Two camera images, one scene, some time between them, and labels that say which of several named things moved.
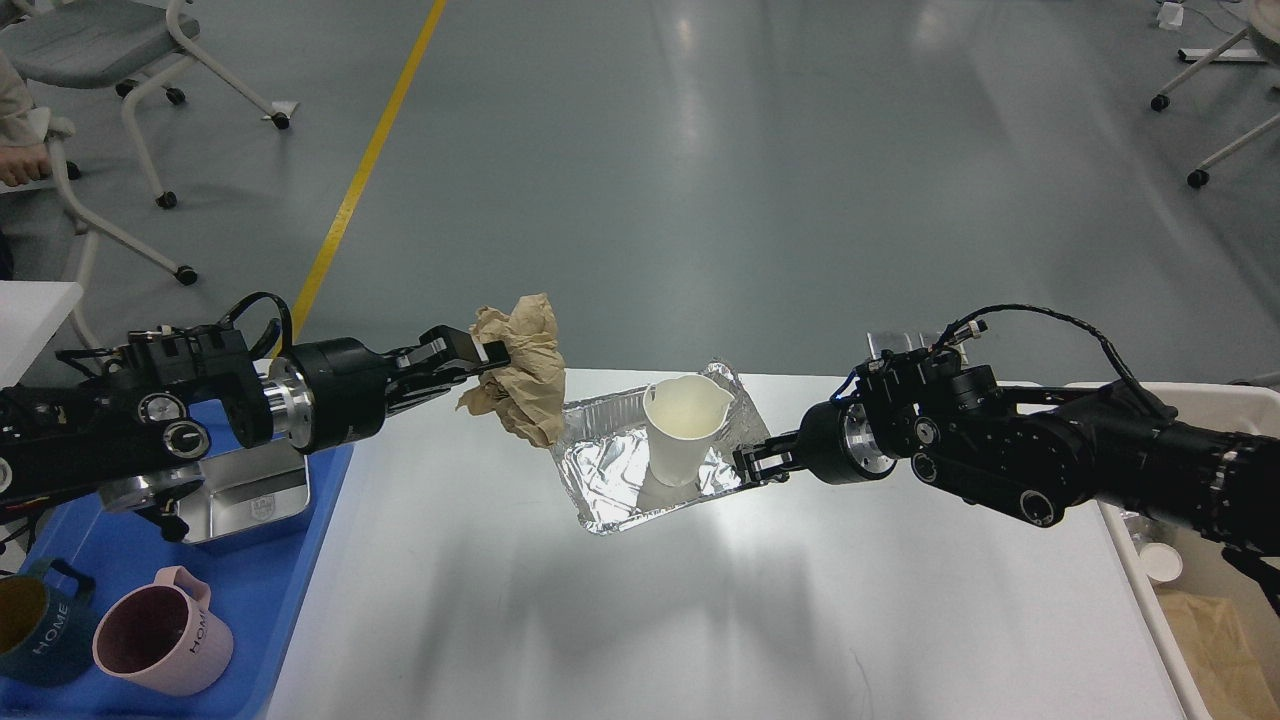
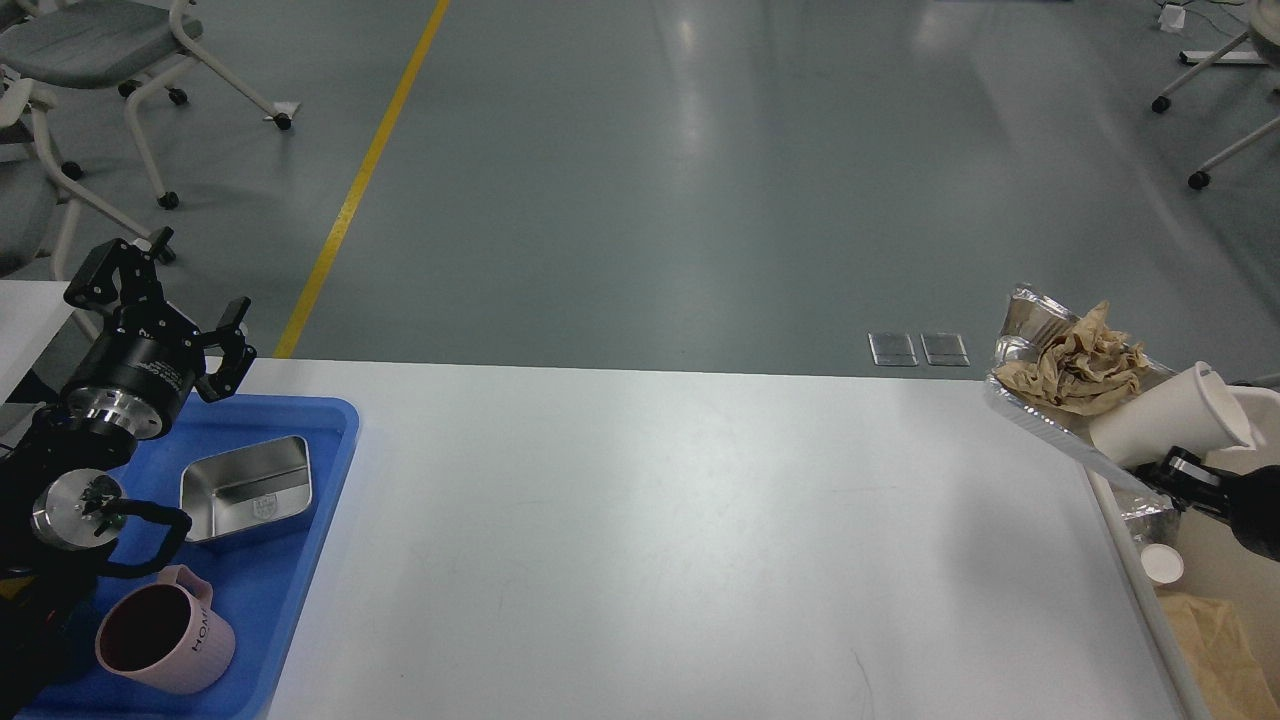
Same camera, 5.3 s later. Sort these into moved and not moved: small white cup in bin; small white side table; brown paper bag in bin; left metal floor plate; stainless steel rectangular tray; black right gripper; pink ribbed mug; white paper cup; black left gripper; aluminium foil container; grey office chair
Moved: black right gripper; white paper cup; black left gripper; aluminium foil container
Not moved: grey office chair; left metal floor plate; small white side table; brown paper bag in bin; stainless steel rectangular tray; small white cup in bin; pink ribbed mug
